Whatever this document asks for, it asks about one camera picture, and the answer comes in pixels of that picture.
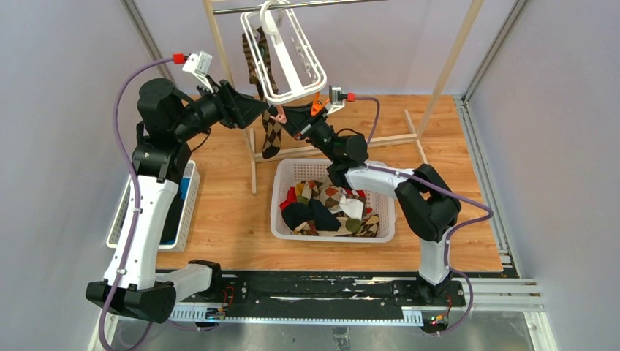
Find pile of colourful socks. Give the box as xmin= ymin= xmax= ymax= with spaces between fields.
xmin=279 ymin=176 xmax=380 ymax=238

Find brown argyle sock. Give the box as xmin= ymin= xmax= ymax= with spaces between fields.
xmin=262 ymin=112 xmax=281 ymax=159

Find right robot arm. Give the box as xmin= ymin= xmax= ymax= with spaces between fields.
xmin=281 ymin=104 xmax=461 ymax=305

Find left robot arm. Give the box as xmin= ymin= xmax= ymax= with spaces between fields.
xmin=86 ymin=78 xmax=269 ymax=323

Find brown striped sock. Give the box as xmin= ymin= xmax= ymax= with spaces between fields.
xmin=241 ymin=27 xmax=278 ymax=100

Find wooden clothes rack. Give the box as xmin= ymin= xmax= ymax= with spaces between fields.
xmin=203 ymin=0 xmax=484 ymax=169

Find white centre laundry basket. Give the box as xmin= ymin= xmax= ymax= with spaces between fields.
xmin=270 ymin=159 xmax=396 ymax=244

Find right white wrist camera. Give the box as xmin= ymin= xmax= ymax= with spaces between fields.
xmin=325 ymin=85 xmax=347 ymax=114

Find white plastic clip hanger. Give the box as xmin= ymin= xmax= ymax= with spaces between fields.
xmin=240 ymin=1 xmax=328 ymax=105

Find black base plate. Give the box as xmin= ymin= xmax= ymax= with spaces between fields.
xmin=185 ymin=271 xmax=466 ymax=320

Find dark clothes in left basket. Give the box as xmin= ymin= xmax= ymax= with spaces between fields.
xmin=159 ymin=178 xmax=190 ymax=245

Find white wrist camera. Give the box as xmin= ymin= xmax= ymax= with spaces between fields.
xmin=325 ymin=85 xmax=347 ymax=114
xmin=182 ymin=51 xmax=213 ymax=93

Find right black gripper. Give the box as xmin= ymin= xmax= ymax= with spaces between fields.
xmin=268 ymin=101 xmax=339 ymax=164

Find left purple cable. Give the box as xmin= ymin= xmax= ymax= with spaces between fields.
xmin=98 ymin=53 xmax=219 ymax=351

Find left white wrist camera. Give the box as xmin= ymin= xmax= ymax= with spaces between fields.
xmin=182 ymin=51 xmax=213 ymax=93

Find orange hanger clip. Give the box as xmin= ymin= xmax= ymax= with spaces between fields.
xmin=310 ymin=92 xmax=323 ymax=116
xmin=268 ymin=105 xmax=287 ymax=124

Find white left laundry basket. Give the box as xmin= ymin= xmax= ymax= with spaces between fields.
xmin=105 ymin=159 xmax=200 ymax=252

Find white laundry basket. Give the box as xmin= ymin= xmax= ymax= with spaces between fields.
xmin=270 ymin=159 xmax=396 ymax=244
xmin=105 ymin=159 xmax=200 ymax=252

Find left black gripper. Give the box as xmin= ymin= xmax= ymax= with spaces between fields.
xmin=173 ymin=75 xmax=269 ymax=141

